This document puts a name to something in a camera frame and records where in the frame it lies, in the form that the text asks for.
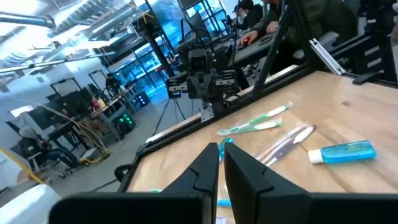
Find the gray desk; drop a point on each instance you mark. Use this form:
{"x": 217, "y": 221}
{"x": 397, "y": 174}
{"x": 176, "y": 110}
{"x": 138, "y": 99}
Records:
{"x": 248, "y": 54}

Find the blue mouthwash bottle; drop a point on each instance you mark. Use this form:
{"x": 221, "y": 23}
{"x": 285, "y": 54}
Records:
{"x": 345, "y": 152}

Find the orange white toothbrush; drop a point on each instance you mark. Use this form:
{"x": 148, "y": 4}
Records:
{"x": 292, "y": 133}

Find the blue white toothbrush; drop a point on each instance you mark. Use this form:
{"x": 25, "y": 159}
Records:
{"x": 221, "y": 148}
{"x": 224, "y": 203}

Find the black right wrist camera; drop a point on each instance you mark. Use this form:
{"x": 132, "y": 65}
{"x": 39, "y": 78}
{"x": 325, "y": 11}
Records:
{"x": 200, "y": 62}

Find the black tripod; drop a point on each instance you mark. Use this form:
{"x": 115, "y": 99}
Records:
{"x": 162, "y": 116}

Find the purple white toothbrush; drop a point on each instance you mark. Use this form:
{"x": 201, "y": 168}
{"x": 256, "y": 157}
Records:
{"x": 304, "y": 134}

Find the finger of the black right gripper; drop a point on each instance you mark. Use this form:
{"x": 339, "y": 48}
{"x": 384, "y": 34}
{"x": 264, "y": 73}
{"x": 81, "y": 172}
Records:
{"x": 211, "y": 87}
{"x": 194, "y": 88}

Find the aluminium rail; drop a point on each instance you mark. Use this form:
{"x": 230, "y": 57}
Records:
{"x": 326, "y": 56}

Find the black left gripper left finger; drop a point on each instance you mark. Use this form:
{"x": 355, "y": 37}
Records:
{"x": 186, "y": 205}

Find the person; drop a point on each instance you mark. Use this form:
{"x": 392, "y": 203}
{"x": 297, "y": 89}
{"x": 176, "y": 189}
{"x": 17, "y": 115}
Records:
{"x": 31, "y": 146}
{"x": 112, "y": 82}
{"x": 97, "y": 104}
{"x": 248, "y": 12}
{"x": 311, "y": 18}

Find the green white toothbrush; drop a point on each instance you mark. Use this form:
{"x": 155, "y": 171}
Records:
{"x": 264, "y": 125}
{"x": 155, "y": 190}
{"x": 280, "y": 109}

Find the black metal shelving rack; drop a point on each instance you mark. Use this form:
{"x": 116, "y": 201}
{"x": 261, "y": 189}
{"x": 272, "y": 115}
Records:
{"x": 214, "y": 12}

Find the ceiling light panel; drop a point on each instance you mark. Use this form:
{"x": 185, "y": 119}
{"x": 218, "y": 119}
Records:
{"x": 21, "y": 111}

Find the silver ceiling duct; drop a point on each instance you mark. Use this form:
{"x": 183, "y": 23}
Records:
{"x": 28, "y": 20}
{"x": 115, "y": 21}

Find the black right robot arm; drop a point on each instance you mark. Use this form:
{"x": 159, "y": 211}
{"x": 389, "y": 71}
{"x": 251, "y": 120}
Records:
{"x": 222, "y": 57}

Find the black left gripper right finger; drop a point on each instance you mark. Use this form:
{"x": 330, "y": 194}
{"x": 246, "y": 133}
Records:
{"x": 264, "y": 205}

